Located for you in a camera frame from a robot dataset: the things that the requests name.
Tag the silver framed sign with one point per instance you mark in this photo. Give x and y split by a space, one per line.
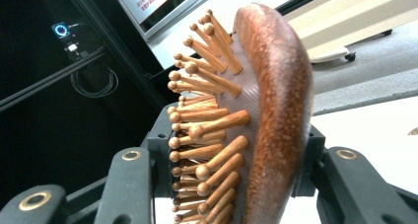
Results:
148 0

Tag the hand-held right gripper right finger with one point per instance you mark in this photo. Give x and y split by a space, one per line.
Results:
348 184

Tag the brown wooden hairbrush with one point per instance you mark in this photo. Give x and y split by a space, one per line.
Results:
279 118

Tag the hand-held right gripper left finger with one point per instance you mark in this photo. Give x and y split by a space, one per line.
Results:
128 184

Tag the white cabinet on casters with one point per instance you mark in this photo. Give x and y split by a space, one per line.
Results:
361 13

